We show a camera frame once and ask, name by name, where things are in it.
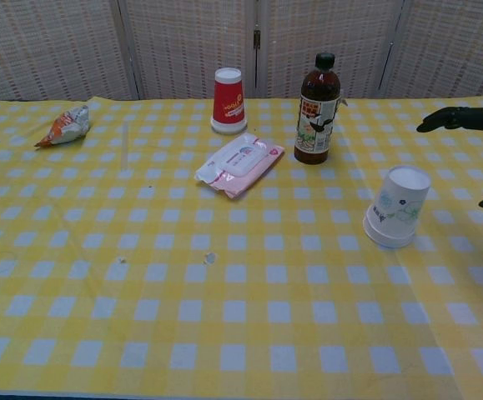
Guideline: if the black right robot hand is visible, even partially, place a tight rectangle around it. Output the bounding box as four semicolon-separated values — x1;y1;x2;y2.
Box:
415;106;483;212

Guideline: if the woven folding screen panel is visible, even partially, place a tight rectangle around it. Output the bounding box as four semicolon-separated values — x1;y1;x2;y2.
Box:
259;0;405;99
118;0;259;100
0;0;136;103
380;0;483;99

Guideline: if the brown tea bottle black cap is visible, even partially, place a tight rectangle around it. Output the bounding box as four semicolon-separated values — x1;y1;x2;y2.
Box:
294;52;344;165

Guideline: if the pink wet wipes pack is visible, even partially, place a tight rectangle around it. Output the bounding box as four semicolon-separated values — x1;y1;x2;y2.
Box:
194;132;286;202

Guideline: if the red paper cup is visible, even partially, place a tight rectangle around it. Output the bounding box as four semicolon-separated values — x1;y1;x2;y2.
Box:
209;67;249;136

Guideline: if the yellow checked tablecloth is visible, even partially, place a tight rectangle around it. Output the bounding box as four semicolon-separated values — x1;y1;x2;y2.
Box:
0;94;483;398

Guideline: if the clear wrapped straw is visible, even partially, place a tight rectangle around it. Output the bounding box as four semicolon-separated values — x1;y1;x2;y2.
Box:
119;122;131;170

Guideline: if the crumpled orange snack bag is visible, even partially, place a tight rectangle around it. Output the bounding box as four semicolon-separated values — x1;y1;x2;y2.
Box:
34;104;90;148

